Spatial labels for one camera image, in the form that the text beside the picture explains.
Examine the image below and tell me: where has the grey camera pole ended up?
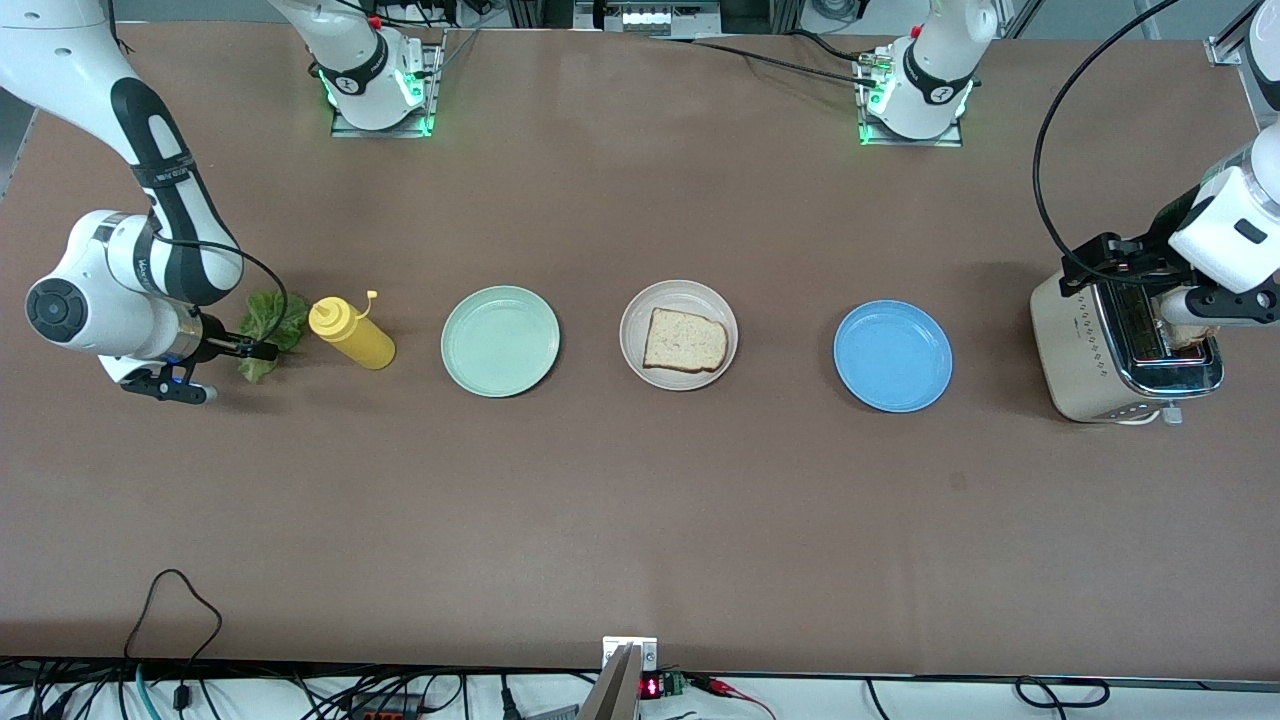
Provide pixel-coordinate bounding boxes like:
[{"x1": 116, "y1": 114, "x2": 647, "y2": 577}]
[{"x1": 575, "y1": 644, "x2": 642, "y2": 720}]

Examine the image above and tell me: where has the thin black looped cable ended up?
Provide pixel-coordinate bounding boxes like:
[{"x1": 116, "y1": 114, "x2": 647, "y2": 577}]
[{"x1": 122, "y1": 567, "x2": 224, "y2": 713}]

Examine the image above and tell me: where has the silver mounting bracket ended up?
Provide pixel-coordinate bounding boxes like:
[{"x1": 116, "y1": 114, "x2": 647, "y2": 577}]
[{"x1": 602, "y1": 636, "x2": 659, "y2": 672}]

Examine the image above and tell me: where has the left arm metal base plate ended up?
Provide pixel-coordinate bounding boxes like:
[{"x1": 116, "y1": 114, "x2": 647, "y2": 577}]
[{"x1": 857, "y1": 50, "x2": 967, "y2": 149}]

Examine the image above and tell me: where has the black coiled cable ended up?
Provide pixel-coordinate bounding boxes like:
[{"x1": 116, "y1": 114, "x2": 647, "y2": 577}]
[{"x1": 1014, "y1": 676, "x2": 1112, "y2": 710}]

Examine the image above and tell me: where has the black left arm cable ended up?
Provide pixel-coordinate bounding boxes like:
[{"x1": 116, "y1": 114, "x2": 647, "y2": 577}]
[{"x1": 1032, "y1": 0, "x2": 1184, "y2": 273}]

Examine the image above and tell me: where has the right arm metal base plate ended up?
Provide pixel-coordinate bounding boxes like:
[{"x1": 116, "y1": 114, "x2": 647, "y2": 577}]
[{"x1": 330, "y1": 40, "x2": 447, "y2": 140}]

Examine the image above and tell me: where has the black cable to arm base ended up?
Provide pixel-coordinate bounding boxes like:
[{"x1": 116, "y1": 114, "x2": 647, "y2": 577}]
[{"x1": 648, "y1": 30, "x2": 887, "y2": 89}]

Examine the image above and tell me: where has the beige chrome toaster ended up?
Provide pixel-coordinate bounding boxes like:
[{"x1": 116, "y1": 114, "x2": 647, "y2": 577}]
[{"x1": 1029, "y1": 262, "x2": 1227, "y2": 427}]

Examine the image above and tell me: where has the grey control box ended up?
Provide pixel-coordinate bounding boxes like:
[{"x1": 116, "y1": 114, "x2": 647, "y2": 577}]
[{"x1": 573, "y1": 0, "x2": 723, "y2": 37}]

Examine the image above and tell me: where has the green plate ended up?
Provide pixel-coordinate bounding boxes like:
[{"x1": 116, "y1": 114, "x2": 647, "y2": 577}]
[{"x1": 440, "y1": 285, "x2": 562, "y2": 399}]

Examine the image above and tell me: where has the green lettuce leaf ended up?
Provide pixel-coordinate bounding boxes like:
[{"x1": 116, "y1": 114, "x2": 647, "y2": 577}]
[{"x1": 236, "y1": 289, "x2": 312, "y2": 385}]

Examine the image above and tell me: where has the beige plate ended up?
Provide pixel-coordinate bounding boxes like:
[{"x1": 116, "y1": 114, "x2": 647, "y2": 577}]
[{"x1": 618, "y1": 279, "x2": 740, "y2": 392}]

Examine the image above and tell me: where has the red clip lead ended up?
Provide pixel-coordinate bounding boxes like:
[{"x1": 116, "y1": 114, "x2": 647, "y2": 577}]
[{"x1": 698, "y1": 676, "x2": 776, "y2": 719}]

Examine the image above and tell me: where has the yellow mustard squeeze bottle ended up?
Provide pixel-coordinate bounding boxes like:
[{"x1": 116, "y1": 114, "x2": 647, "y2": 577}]
[{"x1": 306, "y1": 289, "x2": 398, "y2": 372}]

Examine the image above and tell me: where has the blue plate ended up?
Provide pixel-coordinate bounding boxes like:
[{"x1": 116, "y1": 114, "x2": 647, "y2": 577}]
[{"x1": 833, "y1": 299, "x2": 955, "y2": 414}]

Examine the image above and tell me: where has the brown bread slice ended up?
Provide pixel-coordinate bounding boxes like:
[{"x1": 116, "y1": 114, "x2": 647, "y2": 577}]
[
  {"x1": 641, "y1": 306, "x2": 731, "y2": 376},
  {"x1": 1162, "y1": 319, "x2": 1224, "y2": 352}
]

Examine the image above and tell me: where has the aluminium frame profile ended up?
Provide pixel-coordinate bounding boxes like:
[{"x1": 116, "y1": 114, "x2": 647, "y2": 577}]
[{"x1": 1204, "y1": 28, "x2": 1253, "y2": 67}]

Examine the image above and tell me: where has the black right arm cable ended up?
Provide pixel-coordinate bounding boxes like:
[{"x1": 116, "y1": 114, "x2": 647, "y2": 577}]
[{"x1": 100, "y1": 0, "x2": 292, "y2": 352}]

